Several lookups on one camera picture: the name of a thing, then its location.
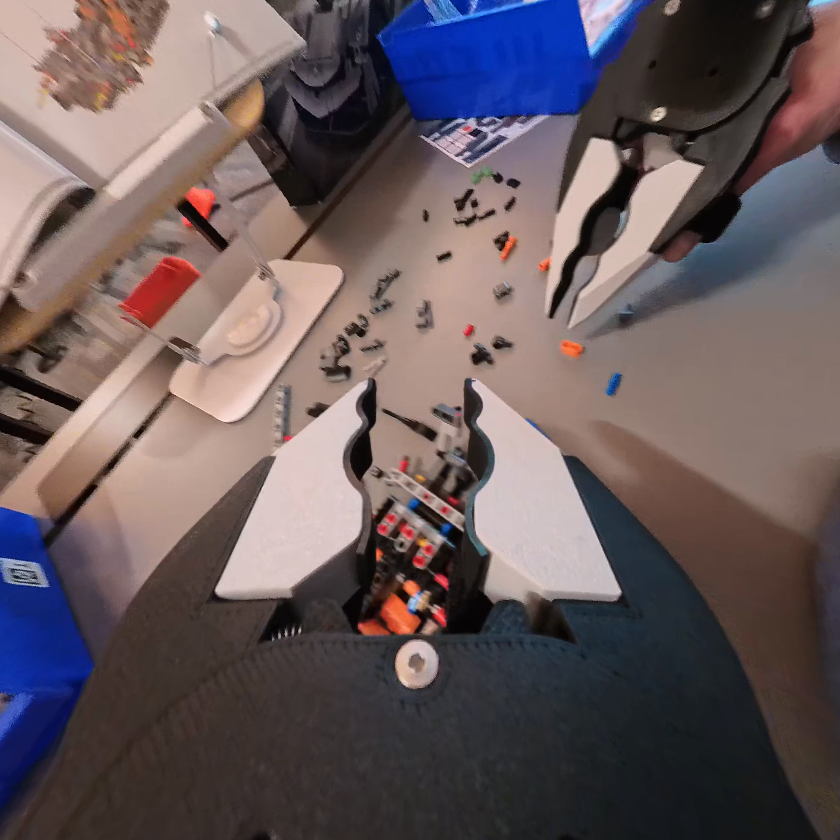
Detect white book stand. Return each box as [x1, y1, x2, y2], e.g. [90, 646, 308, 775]
[0, 13, 345, 425]

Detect red storage bin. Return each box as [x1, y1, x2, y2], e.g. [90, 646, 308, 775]
[119, 256, 202, 329]

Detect person's right hand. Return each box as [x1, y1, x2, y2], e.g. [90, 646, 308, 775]
[659, 3, 840, 263]

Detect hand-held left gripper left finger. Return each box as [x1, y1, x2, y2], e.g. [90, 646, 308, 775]
[215, 379, 379, 618]

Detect dark lego set box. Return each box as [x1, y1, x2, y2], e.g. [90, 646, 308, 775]
[262, 0, 412, 208]

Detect clear plastic bags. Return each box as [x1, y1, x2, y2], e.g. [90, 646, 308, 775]
[420, 0, 647, 57]

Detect lego sticker sheet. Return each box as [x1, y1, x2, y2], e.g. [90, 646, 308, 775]
[420, 115, 551, 166]

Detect lego pieces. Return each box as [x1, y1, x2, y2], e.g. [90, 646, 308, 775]
[305, 167, 636, 421]

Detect partly built lego model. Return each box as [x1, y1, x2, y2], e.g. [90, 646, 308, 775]
[357, 403, 488, 636]

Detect blue storage bin with label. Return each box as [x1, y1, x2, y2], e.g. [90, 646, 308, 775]
[0, 508, 95, 812]

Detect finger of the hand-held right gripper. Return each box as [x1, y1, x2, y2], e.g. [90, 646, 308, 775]
[546, 136, 626, 320]
[567, 155, 707, 329]

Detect open lego instruction booklet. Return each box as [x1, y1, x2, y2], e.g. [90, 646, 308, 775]
[0, 0, 307, 309]

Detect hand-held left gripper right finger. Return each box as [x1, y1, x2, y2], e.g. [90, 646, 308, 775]
[453, 378, 622, 631]

